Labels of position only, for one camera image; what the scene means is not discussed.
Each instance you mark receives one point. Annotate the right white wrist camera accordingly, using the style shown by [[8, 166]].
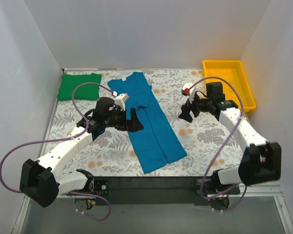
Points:
[[189, 90]]

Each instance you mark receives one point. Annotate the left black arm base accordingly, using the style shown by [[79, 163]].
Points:
[[87, 183]]

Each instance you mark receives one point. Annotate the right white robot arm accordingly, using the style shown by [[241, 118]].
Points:
[[261, 160]]

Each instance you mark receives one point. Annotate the floral patterned table mat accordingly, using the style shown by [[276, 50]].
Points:
[[205, 139]]

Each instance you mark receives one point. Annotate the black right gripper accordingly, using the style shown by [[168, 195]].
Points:
[[191, 107]]

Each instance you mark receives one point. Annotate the blue t shirt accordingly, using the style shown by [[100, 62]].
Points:
[[157, 144]]

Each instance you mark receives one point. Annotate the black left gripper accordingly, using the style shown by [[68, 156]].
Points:
[[127, 119]]

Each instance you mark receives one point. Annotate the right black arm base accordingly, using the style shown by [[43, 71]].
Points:
[[210, 189]]

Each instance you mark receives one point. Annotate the aluminium frame rail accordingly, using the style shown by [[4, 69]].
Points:
[[261, 210]]

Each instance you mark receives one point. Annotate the yellow plastic bin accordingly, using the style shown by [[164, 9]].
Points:
[[234, 73]]

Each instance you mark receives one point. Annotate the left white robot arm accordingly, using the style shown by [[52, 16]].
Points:
[[41, 180]]

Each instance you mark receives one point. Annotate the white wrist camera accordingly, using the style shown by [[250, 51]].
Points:
[[189, 90], [120, 99]]

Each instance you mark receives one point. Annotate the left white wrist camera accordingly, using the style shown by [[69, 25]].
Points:
[[120, 99]]

